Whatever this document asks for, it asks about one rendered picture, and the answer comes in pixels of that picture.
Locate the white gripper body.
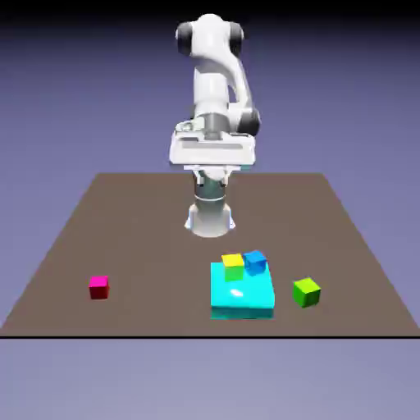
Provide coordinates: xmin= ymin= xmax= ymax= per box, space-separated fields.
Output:
xmin=168 ymin=130 xmax=257 ymax=172

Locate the small yellow cube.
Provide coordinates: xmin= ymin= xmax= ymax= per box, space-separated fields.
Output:
xmin=221 ymin=253 xmax=246 ymax=283

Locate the small blue cube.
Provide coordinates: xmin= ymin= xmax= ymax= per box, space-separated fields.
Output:
xmin=242 ymin=249 xmax=268 ymax=277

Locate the small green cube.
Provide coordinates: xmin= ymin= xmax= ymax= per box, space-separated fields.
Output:
xmin=292 ymin=276 xmax=322 ymax=308

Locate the small pink cube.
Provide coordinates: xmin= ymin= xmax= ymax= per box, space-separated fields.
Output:
xmin=88 ymin=275 xmax=110 ymax=300

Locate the large cyan box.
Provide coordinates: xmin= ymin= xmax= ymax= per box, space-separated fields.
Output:
xmin=209 ymin=261 xmax=276 ymax=321

